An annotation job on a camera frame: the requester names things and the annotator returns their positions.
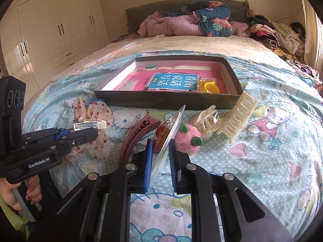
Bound pile of clothes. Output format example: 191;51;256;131
246;7;323;86

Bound yellow hair clip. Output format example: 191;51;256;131
197;79;220;95

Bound clear plastic packet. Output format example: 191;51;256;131
151;104;187;187

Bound pile of folded quilts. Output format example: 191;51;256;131
125;0;249;35

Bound beige bed cover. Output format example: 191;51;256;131
50;34;290;81

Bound pink book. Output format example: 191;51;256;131
112;66;223;95

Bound sheer dotted bow hair clip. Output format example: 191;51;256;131
66;96;114;160

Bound shallow grey cardboard box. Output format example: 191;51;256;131
93;56;245;110

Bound maroon banana hair clip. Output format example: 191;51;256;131
119;112;161;167

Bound clear hair claw clip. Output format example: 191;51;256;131
190;106;223;141

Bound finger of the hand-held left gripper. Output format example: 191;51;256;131
21;127;75;144
52;128;99;154

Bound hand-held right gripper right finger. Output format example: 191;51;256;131
168;139;295;242

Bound cream wardrobe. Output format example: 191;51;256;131
0;0;110;87

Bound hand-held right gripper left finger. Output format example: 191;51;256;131
27;139;153;242

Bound dark floral quilt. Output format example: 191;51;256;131
159;1;234;37

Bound pink fluffy pompom hair tie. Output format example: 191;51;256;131
175;123;204;155

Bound person's left hand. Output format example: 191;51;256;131
0;174;42;213

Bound pink quilt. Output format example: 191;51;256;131
137;11;249;38

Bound cream curtain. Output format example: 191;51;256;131
301;0;323;69

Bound cream hair claw clip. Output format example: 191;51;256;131
216;90;258;144

